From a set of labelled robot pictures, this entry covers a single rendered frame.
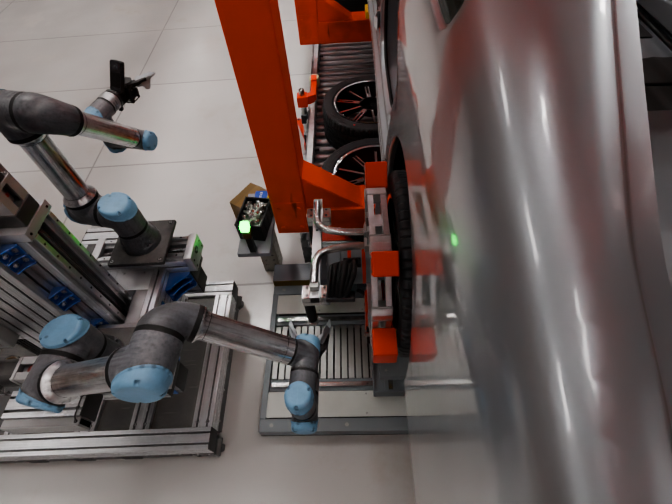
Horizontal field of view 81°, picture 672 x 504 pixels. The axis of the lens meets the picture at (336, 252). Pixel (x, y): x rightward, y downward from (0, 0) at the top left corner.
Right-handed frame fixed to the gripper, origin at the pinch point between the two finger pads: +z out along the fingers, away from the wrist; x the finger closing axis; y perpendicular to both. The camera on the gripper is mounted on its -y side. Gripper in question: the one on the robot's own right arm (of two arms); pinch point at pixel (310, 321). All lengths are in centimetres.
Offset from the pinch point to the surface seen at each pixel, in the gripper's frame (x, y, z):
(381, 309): -23.2, 14.6, -4.0
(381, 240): -23.7, 29.0, 10.9
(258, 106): 17, 40, 64
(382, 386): -27, -68, 0
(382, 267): -23.2, 30.9, 0.0
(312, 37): 12, -25, 257
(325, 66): 5, -56, 270
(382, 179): -26, 26, 40
